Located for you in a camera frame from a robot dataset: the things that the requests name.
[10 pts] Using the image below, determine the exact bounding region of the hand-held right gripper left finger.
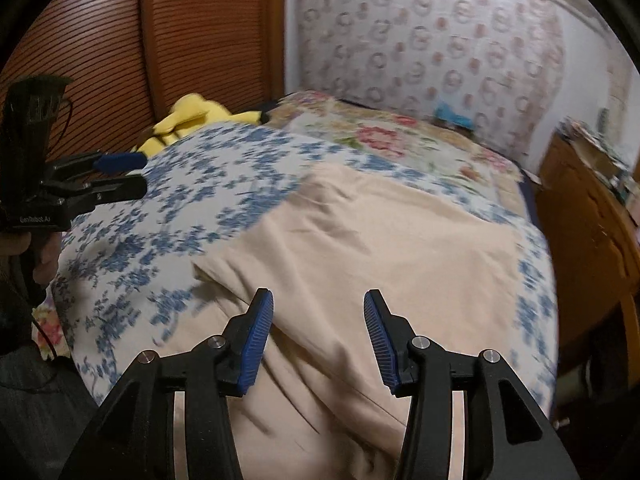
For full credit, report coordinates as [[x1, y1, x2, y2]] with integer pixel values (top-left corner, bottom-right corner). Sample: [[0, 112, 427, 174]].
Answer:
[[60, 287, 276, 480]]

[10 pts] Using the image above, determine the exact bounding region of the beige printed t-shirt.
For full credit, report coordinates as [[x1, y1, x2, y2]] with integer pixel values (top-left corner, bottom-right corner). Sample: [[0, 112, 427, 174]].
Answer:
[[172, 162, 526, 480]]

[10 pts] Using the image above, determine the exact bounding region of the person's left hand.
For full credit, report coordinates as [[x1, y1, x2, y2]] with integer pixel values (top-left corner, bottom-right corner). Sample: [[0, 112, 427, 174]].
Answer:
[[34, 232, 62, 282]]

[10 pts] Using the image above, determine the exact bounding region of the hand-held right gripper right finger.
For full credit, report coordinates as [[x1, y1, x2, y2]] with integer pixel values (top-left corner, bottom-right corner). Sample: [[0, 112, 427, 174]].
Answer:
[[362, 289, 581, 480]]

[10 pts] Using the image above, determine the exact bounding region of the blue floral bedsheet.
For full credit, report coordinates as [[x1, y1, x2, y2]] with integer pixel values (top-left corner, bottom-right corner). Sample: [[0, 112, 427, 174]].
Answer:
[[50, 122, 561, 421]]

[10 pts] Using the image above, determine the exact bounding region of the black cable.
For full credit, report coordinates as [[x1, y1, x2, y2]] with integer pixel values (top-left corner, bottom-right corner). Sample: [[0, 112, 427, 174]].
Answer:
[[10, 240, 60, 362]]

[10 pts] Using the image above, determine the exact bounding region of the wooden cabinet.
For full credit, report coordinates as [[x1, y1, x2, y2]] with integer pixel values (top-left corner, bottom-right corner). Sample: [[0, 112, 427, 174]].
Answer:
[[535, 130, 640, 376]]

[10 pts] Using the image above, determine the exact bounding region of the yellow plush toy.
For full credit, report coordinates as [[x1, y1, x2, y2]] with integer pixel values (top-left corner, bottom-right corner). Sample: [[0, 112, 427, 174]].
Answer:
[[131, 92, 271, 158]]

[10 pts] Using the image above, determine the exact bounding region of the red floral pillow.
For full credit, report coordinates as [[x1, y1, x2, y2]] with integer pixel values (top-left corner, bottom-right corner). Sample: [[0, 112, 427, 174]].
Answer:
[[272, 90, 526, 186]]

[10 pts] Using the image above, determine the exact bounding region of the brown slatted wooden door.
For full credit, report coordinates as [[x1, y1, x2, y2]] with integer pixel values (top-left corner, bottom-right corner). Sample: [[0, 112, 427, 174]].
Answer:
[[0, 0, 286, 161]]

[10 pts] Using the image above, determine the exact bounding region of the pile of papers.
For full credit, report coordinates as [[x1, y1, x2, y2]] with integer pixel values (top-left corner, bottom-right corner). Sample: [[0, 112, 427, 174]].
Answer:
[[560, 115, 636, 181]]

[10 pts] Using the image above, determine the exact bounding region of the dark cloth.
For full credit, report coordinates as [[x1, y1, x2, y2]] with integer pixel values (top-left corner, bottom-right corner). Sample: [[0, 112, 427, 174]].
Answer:
[[0, 350, 103, 480]]

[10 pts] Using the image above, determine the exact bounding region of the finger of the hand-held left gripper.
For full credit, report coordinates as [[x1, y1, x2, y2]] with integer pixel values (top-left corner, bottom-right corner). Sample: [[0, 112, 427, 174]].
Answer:
[[47, 152, 148, 181], [65, 175, 149, 217]]

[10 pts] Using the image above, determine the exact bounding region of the teal cloth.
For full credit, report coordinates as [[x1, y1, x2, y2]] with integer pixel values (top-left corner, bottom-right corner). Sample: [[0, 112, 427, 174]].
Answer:
[[434, 101, 476, 128]]

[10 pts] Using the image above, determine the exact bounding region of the patterned padded headboard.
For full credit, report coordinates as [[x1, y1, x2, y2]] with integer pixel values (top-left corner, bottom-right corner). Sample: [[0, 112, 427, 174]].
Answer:
[[295, 0, 571, 171]]

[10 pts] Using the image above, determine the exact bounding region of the yellow floral cloth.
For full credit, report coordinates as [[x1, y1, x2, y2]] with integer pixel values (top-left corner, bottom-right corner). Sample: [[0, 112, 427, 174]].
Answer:
[[31, 285, 72, 357]]

